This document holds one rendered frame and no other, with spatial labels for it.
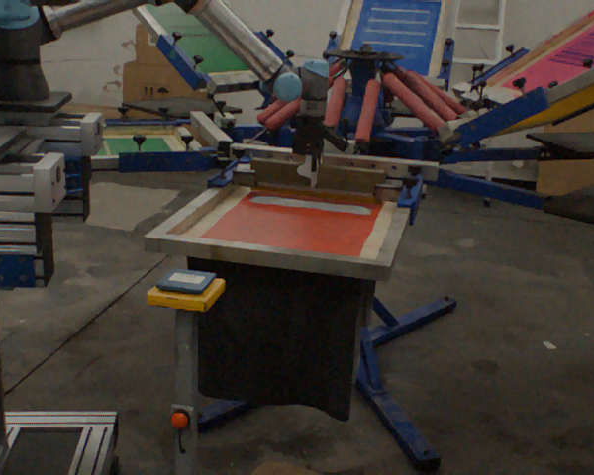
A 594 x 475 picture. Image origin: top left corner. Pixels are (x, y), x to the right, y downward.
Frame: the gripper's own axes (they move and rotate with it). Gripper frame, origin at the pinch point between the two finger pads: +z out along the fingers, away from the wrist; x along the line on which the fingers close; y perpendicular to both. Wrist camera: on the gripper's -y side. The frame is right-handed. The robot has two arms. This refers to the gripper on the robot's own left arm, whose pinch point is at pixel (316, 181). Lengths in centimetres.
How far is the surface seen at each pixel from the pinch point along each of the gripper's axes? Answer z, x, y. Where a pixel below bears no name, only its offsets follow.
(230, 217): 5.3, 27.2, 18.3
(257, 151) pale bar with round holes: -2.3, -21.9, 24.5
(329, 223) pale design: 5.3, 22.5, -8.4
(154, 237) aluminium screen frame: 2, 59, 27
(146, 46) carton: 2, -367, 212
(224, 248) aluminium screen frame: 2, 60, 9
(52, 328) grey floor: 101, -73, 133
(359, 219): 5.3, 15.7, -15.8
